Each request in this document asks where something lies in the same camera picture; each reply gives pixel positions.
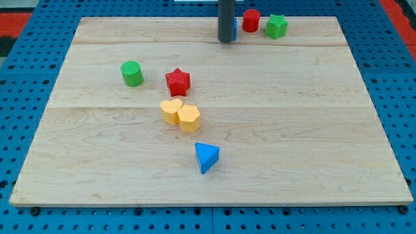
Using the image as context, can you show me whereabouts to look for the green star block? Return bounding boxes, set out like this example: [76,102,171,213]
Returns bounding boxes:
[265,14,289,40]

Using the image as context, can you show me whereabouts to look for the blue triangle block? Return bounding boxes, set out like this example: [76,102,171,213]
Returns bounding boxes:
[195,142,220,174]

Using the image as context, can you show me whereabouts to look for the yellow pentagon block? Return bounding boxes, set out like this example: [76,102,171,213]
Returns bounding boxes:
[177,105,201,133]

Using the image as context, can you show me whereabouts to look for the light wooden board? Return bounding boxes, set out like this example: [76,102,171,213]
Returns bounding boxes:
[10,17,413,207]

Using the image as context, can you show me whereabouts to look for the yellow heart block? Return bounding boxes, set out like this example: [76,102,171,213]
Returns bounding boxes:
[160,99,183,125]

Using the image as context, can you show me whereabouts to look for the red star block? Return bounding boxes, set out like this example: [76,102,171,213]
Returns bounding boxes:
[165,68,190,97]

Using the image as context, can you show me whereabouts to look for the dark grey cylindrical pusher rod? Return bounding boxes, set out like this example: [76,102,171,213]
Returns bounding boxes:
[218,0,235,43]

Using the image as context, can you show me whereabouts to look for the blue block behind rod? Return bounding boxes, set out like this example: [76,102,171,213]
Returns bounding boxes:
[233,18,238,41]

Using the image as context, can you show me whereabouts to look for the red cylinder block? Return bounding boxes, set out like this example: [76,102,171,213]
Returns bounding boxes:
[242,9,261,33]

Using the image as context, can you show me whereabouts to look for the green cylinder block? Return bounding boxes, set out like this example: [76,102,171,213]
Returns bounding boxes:
[120,60,144,87]

